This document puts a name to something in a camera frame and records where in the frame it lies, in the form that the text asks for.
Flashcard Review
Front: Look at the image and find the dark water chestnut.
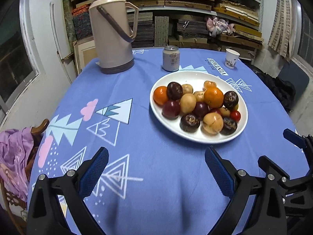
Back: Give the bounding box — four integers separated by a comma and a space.
223, 91, 239, 110
220, 117, 238, 135
167, 82, 183, 101
180, 114, 200, 133

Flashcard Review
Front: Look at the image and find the orange persimmon-like fruit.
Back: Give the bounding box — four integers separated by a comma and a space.
202, 112, 223, 135

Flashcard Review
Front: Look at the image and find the red cherry tomato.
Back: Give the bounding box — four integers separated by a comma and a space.
230, 110, 241, 123
209, 108, 222, 115

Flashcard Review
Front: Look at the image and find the small tan longan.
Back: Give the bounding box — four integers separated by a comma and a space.
219, 107, 231, 118

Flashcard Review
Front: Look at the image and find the dark water chestnut top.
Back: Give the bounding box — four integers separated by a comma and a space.
223, 91, 239, 110

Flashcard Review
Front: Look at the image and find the orange mandarin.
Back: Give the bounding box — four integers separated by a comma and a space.
203, 87, 224, 109
153, 86, 168, 106

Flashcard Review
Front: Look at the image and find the yellow pear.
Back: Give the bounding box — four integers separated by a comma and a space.
180, 93, 197, 114

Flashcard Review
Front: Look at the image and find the yellow round fruit spotted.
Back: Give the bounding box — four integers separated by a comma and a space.
193, 91, 204, 102

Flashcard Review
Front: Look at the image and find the large dark red plum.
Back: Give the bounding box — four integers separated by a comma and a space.
162, 100, 180, 119

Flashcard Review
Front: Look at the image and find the yellow-orange passion fruit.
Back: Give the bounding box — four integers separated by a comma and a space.
203, 81, 216, 89

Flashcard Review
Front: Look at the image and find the yellow potato-like fruit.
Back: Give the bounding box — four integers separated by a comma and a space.
182, 84, 194, 95

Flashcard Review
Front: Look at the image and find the dark blue chair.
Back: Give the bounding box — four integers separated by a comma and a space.
278, 61, 309, 112

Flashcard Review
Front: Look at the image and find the wooden chair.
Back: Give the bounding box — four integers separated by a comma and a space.
1, 119, 49, 234

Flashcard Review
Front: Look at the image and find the blue patterned tablecloth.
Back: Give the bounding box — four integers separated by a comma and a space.
30, 48, 309, 234

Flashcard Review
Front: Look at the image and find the purple cloth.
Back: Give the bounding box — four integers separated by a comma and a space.
0, 127, 34, 202

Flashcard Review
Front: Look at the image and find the white oval plate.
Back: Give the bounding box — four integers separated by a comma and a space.
150, 70, 248, 144

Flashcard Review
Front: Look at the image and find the white paper cup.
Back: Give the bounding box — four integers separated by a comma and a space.
224, 48, 240, 69

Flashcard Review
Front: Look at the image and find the white drink can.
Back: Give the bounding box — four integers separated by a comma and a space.
162, 46, 180, 72

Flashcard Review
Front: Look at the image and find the pink floral cloth bundle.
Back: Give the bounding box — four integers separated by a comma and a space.
206, 16, 235, 38

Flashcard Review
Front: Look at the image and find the metal storage shelf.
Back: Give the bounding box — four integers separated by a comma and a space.
61, 0, 264, 63

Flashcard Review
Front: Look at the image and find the beige thermos flask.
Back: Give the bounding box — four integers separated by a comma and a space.
89, 0, 139, 74

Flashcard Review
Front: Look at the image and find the window with white frame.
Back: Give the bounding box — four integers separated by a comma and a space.
1, 0, 37, 114

